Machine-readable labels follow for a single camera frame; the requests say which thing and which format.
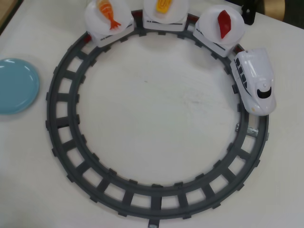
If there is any red tuna toy sushi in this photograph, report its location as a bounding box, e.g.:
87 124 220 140
217 9 233 39

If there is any white wagon carrying shrimp sushi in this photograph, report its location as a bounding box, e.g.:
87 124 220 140
88 14 135 48

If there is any white wagon carrying egg sushi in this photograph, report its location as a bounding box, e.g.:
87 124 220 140
142 10 189 32

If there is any white plate under tuna sushi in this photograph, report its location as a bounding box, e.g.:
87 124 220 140
198 5 246 46

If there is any white plate under egg sushi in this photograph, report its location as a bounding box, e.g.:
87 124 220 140
143 0 190 25

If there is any yellow egg toy sushi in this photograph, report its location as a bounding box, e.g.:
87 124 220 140
155 0 175 19

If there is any white Shinkansen toy locomotive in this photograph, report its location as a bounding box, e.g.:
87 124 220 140
229 47 277 116

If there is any orange shrimp toy sushi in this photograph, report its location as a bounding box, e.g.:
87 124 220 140
95 0 122 30

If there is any white plate under shrimp sushi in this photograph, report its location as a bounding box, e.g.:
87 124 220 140
85 0 131 37

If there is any blue round dish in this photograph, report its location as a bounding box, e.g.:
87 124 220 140
0 57 40 115

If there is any grey circular toy track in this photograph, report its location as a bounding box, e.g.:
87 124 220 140
45 9 270 228

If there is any silver tape on track joint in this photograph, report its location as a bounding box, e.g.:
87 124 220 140
235 123 259 138

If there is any brown board piece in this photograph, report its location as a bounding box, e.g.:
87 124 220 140
264 0 287 22

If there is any black clamp bracket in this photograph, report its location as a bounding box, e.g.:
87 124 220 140
240 0 257 26

